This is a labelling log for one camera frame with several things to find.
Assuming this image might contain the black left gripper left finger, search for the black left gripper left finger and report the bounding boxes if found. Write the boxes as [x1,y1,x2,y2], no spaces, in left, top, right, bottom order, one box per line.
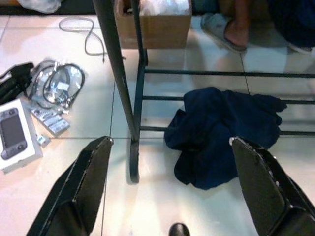
[26,135,114,236]

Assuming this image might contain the white plastic wrap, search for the white plastic wrap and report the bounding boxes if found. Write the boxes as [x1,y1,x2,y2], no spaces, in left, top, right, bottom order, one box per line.
[122,0,192,17]

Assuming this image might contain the white plastic bag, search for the white plastic bag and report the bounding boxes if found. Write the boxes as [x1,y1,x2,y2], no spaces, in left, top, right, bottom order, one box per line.
[17,0,62,14]

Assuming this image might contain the brown cardboard box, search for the brown cardboard box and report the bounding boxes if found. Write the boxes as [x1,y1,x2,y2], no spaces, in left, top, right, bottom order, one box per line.
[114,0,192,50]

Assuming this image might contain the black carpet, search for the black carpet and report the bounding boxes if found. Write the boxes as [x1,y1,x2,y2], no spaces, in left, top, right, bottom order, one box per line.
[0,4,97,16]

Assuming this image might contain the black strap bag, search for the black strap bag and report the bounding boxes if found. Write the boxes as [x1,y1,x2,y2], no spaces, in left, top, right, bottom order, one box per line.
[0,62,34,105]

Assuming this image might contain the white game console box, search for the white game console box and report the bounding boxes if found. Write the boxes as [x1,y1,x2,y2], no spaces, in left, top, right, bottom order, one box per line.
[0,98,44,174]

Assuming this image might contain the grey slipper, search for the grey slipper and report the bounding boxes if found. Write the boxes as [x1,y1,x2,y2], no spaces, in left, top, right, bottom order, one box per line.
[200,12,248,54]

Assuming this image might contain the crumpled navy garment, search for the crumpled navy garment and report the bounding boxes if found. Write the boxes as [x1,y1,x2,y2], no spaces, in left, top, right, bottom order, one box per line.
[164,86,288,190]

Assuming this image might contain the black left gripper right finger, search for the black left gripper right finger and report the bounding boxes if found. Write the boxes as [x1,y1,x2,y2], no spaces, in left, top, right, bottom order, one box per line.
[228,136,315,236]

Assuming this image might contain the bagged small parts packets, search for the bagged small parts packets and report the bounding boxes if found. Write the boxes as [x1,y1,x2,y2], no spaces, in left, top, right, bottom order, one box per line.
[31,106,71,137]

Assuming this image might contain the black robot foot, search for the black robot foot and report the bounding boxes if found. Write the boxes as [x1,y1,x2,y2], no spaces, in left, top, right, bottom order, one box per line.
[169,222,191,236]

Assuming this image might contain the small white connector packet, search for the small white connector packet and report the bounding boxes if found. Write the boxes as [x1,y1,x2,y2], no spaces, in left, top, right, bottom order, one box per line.
[36,134,52,148]

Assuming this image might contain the black metal clothes rack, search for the black metal clothes rack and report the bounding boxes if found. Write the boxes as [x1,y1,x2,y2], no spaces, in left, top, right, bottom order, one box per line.
[93,0,315,184]

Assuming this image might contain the grey cable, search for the grey cable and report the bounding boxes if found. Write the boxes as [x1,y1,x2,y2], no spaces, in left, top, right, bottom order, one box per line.
[59,17,108,62]

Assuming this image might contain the bagged black cables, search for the bagged black cables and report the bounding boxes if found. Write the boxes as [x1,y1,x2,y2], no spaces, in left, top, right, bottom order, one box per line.
[26,59,86,116]

